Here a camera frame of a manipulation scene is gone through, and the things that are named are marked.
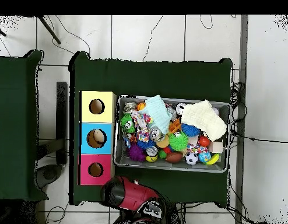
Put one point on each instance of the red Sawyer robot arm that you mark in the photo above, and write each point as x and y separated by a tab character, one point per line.
134	193

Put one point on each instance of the wooden box with three holes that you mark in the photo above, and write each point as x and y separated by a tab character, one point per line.
109	140

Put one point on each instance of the colourful heart print cloth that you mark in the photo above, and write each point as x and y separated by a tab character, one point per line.
142	133

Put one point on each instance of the silver drink can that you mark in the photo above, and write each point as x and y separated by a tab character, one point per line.
156	134

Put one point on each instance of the light blue waffle cloth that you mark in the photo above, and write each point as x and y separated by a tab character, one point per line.
158	114

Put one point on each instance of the small green fuzzy eyed toy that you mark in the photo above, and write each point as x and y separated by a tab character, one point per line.
125	121

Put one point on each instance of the purple spiky ball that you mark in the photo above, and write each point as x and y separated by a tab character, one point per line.
135	153

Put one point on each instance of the large green fuzzy eyed toy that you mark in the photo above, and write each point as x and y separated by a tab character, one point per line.
179	141

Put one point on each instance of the brown toy football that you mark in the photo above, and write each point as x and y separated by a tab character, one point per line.
174	157

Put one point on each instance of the dark green table cloth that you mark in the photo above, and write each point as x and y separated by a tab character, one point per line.
158	79

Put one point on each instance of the black and white soccer ball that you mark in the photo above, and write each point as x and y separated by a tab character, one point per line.
191	158

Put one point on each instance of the cream waffle cloth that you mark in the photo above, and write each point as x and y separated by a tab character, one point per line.
204	119

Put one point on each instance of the blue globe print ball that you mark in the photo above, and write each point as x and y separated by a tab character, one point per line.
204	156

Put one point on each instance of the black flat panel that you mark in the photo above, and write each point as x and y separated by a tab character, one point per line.
62	116

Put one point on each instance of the grey oval floor object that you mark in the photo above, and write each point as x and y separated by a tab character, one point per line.
49	173

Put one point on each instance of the green covered side table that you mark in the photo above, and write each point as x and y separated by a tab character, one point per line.
15	116

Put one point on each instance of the long black tripod leg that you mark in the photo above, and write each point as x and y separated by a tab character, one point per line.
49	29

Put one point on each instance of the short black tripod leg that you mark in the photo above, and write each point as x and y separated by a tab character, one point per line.
0	31

